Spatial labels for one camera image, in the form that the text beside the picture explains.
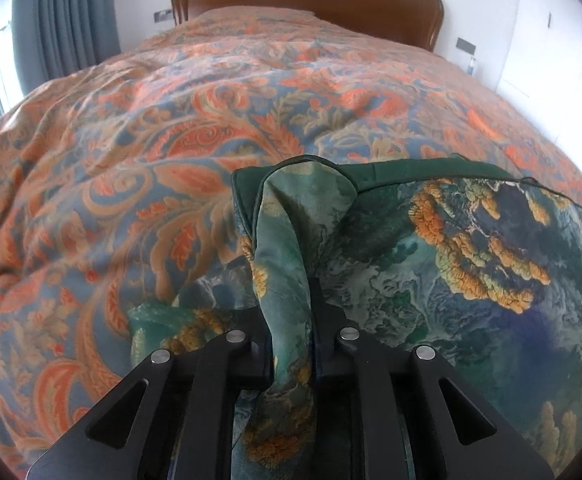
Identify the green landscape print silk jacket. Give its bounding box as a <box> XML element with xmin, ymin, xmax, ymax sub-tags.
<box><xmin>129</xmin><ymin>156</ymin><xmax>582</xmax><ymax>479</ymax></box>

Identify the orange blue paisley bedspread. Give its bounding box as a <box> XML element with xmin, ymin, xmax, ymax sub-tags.
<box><xmin>0</xmin><ymin>8</ymin><xmax>582</xmax><ymax>479</ymax></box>

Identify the white wardrobe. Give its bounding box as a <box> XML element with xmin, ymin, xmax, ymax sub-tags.
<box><xmin>497</xmin><ymin>0</ymin><xmax>582</xmax><ymax>166</ymax></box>

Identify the grey-blue curtain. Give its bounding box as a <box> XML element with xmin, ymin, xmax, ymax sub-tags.
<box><xmin>11</xmin><ymin>0</ymin><xmax>120</xmax><ymax>94</ymax></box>

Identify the grey wall switch right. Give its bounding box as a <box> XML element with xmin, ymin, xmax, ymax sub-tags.
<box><xmin>456</xmin><ymin>37</ymin><xmax>477</xmax><ymax>56</ymax></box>

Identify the grey wall switch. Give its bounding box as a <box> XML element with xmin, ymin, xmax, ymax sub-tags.
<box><xmin>153</xmin><ymin>9</ymin><xmax>173</xmax><ymax>23</ymax></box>
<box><xmin>456</xmin><ymin>37</ymin><xmax>477</xmax><ymax>56</ymax></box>

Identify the grey wall switch left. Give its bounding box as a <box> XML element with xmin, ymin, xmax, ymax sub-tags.
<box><xmin>153</xmin><ymin>9</ymin><xmax>173</xmax><ymax>23</ymax></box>

